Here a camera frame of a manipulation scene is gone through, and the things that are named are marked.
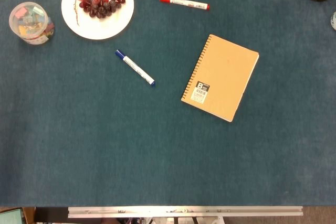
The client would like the red grape bunch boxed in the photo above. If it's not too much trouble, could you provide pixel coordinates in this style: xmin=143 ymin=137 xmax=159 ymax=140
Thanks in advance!
xmin=73 ymin=0 xmax=127 ymax=27

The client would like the white round plate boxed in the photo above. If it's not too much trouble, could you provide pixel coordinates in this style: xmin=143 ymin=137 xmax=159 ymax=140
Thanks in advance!
xmin=61 ymin=0 xmax=135 ymax=41

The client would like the aluminium profile rail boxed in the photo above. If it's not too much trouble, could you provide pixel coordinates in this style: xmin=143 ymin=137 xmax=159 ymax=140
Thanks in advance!
xmin=67 ymin=206 xmax=303 ymax=219

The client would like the clear jar of binder clips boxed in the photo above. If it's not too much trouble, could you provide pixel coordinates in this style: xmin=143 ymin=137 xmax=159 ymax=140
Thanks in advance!
xmin=8 ymin=1 xmax=56 ymax=45

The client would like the kraft spiral notebook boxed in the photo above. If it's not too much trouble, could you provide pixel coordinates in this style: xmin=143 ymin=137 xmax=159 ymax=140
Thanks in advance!
xmin=180 ymin=34 xmax=260 ymax=123

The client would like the teal felt table mat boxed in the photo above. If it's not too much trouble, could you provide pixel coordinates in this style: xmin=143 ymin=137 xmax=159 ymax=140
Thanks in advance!
xmin=0 ymin=0 xmax=336 ymax=207

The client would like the green screen device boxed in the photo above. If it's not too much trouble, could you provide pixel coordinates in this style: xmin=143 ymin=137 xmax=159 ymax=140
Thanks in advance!
xmin=0 ymin=208 xmax=25 ymax=224

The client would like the red whiteboard marker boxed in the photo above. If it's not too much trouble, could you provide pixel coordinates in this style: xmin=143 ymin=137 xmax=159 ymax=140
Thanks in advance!
xmin=160 ymin=0 xmax=211 ymax=12

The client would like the blue whiteboard marker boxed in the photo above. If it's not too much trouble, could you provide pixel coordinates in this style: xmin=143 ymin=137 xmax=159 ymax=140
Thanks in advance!
xmin=115 ymin=49 xmax=156 ymax=88

